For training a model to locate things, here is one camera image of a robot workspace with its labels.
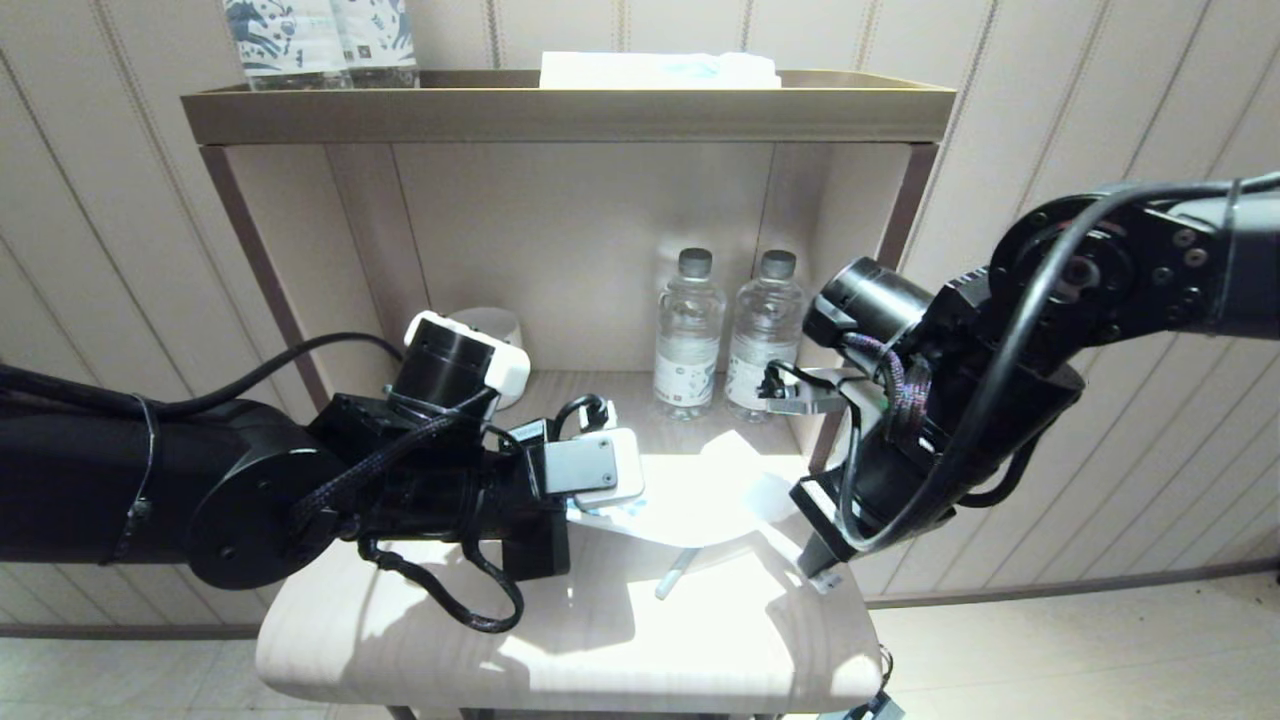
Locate blue patterned plastic bag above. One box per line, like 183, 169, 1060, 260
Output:
565, 430, 803, 549

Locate white toothbrush with dark head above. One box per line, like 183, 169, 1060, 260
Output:
655, 547, 701, 601

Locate black blue plastic part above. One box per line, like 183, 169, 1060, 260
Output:
820, 690, 906, 720

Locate clear water bottle black cap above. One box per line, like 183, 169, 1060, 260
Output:
723, 250, 807, 424
653, 249, 724, 422

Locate white ribbed ceramic mug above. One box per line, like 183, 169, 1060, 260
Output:
448, 306, 524, 411

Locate beige wooden shelf cabinet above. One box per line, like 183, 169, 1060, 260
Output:
198, 143, 941, 720

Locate white blue tissue pack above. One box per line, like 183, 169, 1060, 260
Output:
540, 52, 781, 91

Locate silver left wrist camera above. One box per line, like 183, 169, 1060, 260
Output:
540, 428, 647, 511

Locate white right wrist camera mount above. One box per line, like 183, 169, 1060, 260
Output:
758, 363, 896, 446

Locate black left camera cable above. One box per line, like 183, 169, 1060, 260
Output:
555, 393, 619, 446

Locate black camera cable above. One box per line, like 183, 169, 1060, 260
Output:
555, 393, 619, 446
765, 180, 1280, 553

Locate black right camera cable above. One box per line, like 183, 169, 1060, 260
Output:
765, 180, 1280, 553

